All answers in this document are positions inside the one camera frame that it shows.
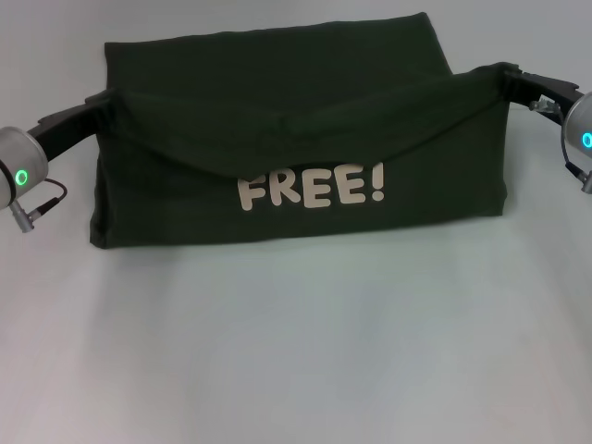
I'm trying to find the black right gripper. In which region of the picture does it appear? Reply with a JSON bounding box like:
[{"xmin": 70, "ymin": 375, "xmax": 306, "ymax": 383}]
[{"xmin": 502, "ymin": 68, "xmax": 586, "ymax": 127}]

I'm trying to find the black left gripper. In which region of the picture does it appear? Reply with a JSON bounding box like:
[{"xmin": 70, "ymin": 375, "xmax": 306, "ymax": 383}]
[{"xmin": 28, "ymin": 90, "xmax": 117, "ymax": 161}]

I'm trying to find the dark green shirt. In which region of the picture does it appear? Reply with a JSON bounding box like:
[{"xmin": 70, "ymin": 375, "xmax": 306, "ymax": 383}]
[{"xmin": 87, "ymin": 11, "xmax": 512, "ymax": 252}]

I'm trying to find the silver right elbow connector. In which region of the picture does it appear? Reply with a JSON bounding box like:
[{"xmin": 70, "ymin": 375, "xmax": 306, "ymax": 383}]
[{"xmin": 528, "ymin": 96, "xmax": 563, "ymax": 115}]

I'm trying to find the silver left spring connector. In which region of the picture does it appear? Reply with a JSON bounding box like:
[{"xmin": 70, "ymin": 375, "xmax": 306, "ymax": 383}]
[{"xmin": 8, "ymin": 197, "xmax": 62, "ymax": 231}]

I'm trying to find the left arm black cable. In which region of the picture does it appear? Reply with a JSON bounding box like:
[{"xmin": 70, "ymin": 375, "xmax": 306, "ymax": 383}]
[{"xmin": 42, "ymin": 179, "xmax": 68, "ymax": 209}]

